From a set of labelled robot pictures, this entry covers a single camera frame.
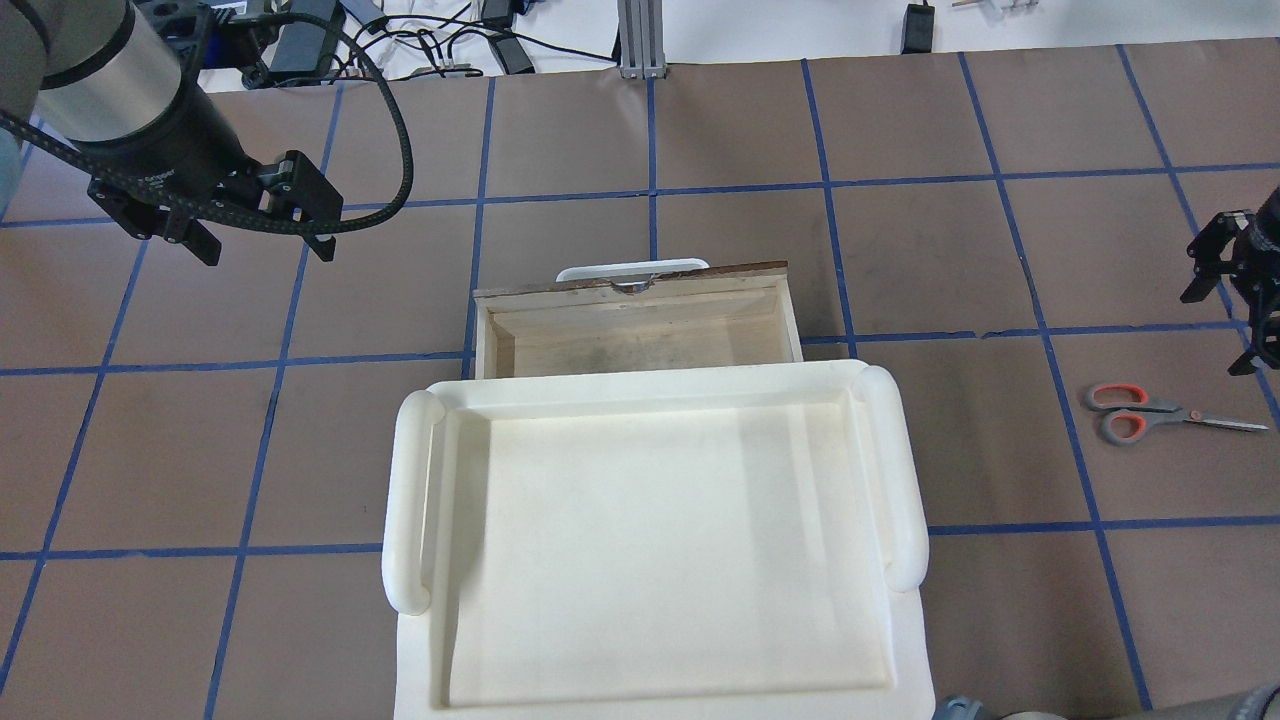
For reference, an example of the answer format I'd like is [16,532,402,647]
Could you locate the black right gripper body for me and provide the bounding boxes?
[1235,186,1279,346]

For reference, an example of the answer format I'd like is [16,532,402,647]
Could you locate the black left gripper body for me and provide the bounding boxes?
[88,150,343,246]

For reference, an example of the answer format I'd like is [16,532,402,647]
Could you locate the orange grey handled scissors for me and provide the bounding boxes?
[1083,382,1270,447]

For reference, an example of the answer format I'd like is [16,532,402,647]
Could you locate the wooden drawer with white handle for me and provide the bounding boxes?
[474,258,803,379]

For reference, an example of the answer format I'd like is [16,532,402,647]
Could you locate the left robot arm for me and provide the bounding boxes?
[3,1,342,266]

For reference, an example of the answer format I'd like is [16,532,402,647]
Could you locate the black power adapter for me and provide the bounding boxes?
[268,1,346,83]

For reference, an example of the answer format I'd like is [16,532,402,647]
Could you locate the white plastic tray box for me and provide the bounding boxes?
[381,360,934,719]

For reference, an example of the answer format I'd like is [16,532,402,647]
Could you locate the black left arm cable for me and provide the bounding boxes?
[0,0,416,241]

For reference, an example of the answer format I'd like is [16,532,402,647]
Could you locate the aluminium frame post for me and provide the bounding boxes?
[617,0,668,79]

